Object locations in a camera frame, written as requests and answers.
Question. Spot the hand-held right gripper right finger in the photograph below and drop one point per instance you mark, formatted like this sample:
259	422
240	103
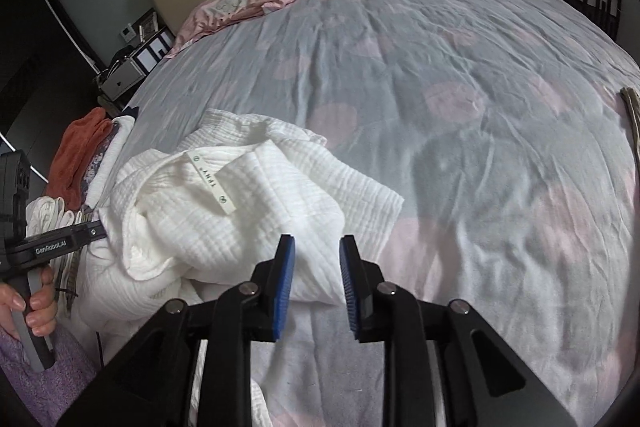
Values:
348	292

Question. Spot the person's left hand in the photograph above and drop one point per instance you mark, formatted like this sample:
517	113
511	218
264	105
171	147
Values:
42	312

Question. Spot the orange folded towel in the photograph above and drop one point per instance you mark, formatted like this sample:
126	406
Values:
75	147

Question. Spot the dark wardrobe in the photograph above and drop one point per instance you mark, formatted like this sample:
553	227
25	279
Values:
30	57

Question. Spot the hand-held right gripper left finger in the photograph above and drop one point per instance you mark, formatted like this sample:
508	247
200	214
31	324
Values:
285	287

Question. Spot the small picture frame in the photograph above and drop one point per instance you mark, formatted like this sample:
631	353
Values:
149	24

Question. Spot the olive striped folded cloth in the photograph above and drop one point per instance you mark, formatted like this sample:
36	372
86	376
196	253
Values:
70	282

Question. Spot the white crinkle cotton garment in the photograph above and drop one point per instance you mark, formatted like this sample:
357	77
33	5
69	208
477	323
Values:
250	187

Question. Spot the white nightstand with framed panels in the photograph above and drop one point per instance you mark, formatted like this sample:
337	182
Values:
125	79

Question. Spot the person's left forearm purple sleeve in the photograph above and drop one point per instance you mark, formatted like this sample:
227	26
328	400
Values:
60	382

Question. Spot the navy folded cloth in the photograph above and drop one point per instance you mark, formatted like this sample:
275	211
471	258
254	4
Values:
131	111

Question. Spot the floral folded cloth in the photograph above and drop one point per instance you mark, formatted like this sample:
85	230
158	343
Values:
95	172

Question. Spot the light pink printed pillow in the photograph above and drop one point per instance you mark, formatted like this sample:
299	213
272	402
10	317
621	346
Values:
240	4

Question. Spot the white folded knit cloth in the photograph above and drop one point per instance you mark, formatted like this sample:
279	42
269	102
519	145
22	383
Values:
112	147

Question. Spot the white wall switch panel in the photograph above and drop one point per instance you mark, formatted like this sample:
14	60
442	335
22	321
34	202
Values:
127	32

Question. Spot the grey duvet with pink dots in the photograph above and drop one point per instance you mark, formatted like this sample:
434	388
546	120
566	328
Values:
450	107

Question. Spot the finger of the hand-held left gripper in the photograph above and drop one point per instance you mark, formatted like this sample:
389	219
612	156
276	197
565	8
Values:
94	232

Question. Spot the stack of folded clothes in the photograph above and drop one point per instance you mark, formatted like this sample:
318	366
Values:
50	212

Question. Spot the brown striped cloth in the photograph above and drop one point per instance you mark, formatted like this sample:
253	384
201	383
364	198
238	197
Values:
632	107

